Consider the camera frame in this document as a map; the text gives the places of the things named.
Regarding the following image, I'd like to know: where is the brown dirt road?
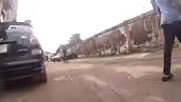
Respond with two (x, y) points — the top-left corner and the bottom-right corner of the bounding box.
(0, 43), (181, 102)

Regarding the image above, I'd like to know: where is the black car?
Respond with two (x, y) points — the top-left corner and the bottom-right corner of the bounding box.
(0, 16), (49, 91)

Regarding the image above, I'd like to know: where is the long weathered boundary wall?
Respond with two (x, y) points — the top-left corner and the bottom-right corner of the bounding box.
(50, 0), (181, 64)

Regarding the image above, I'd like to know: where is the white car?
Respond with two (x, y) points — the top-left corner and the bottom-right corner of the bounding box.
(50, 52), (66, 63)

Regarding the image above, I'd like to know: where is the tree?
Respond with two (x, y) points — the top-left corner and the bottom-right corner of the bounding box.
(67, 32), (83, 47)

